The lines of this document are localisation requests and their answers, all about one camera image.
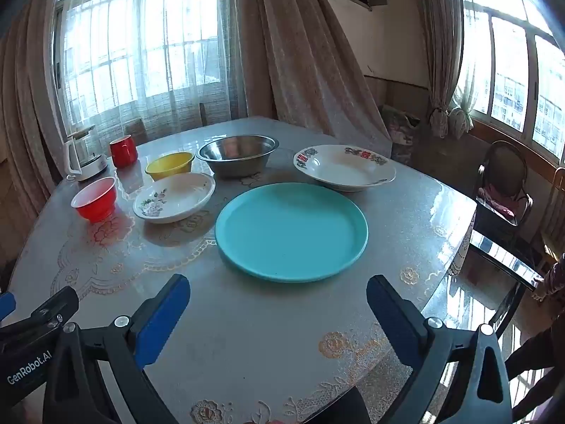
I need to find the teal plate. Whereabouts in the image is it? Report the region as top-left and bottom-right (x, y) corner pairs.
(215, 182), (369, 283)

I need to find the yellow bowl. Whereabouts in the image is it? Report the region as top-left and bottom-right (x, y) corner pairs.
(145, 152), (195, 182)

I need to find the red mug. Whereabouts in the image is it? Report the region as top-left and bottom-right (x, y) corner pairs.
(109, 135), (138, 169)

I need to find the large barred window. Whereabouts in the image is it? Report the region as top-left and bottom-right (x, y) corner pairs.
(55, 0), (234, 129)

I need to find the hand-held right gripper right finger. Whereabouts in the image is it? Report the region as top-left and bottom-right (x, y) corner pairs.
(366, 275), (513, 424)

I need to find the glass kettle white handle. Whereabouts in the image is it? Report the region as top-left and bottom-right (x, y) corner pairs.
(65, 124), (109, 182)

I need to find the tied brown curtain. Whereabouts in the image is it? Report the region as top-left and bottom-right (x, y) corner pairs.
(404, 0), (475, 139)

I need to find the small white floral plate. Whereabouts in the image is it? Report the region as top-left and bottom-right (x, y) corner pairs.
(133, 172), (216, 224)

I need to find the black round-back chair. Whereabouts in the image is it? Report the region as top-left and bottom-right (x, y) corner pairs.
(476, 140), (533, 232)

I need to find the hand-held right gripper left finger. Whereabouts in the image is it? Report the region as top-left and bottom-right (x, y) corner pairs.
(42, 274), (191, 424)

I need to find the large white plate red print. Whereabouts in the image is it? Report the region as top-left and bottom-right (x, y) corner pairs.
(293, 144), (397, 193)

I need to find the patterned bag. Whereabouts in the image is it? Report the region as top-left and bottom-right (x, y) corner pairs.
(382, 105), (420, 164)

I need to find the sheer white curtain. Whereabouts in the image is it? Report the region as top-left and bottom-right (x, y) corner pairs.
(57, 0), (248, 142)

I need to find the black glossy bench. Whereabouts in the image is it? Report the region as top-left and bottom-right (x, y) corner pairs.
(468, 229), (545, 338)

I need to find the corner window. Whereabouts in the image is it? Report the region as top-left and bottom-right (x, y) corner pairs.
(454, 0), (565, 160)

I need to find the red bowl white inside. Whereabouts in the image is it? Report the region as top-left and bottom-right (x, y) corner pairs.
(71, 177), (118, 223)

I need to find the stainless steel bowl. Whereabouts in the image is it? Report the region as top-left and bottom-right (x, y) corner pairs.
(195, 135), (280, 180)

